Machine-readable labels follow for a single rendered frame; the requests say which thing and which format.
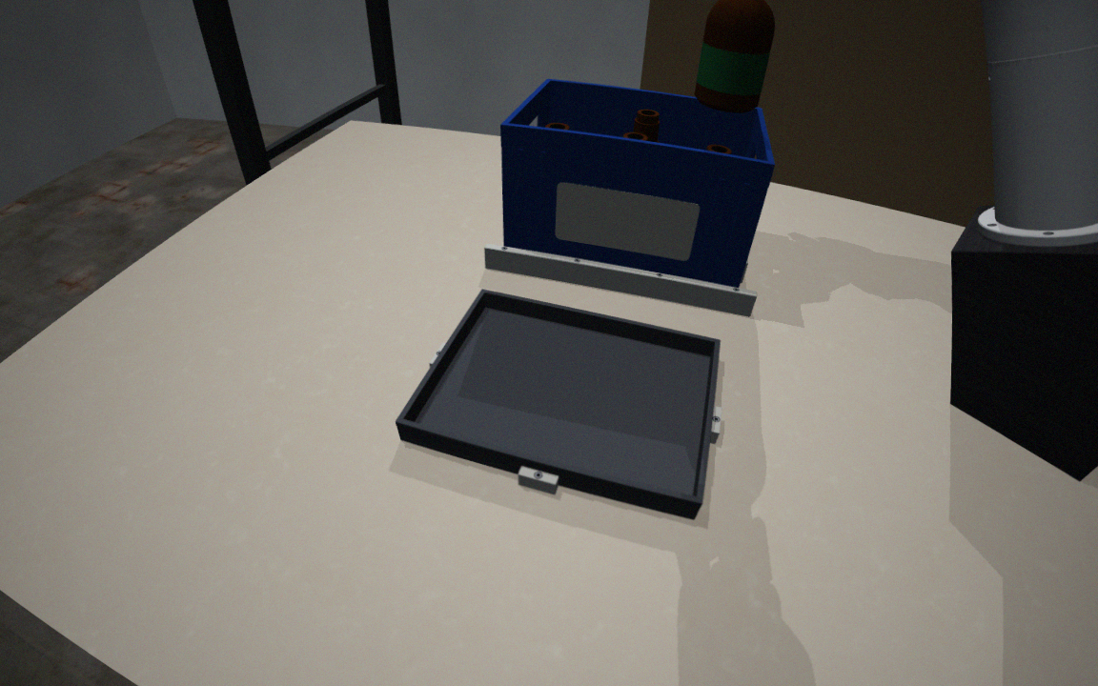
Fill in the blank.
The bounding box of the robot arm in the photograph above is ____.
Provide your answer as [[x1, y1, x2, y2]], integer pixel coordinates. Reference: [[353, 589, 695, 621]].
[[978, 0, 1098, 247]]

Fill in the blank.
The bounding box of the dark blue crate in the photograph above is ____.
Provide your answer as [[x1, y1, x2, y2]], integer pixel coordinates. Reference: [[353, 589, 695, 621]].
[[500, 79, 768, 288]]

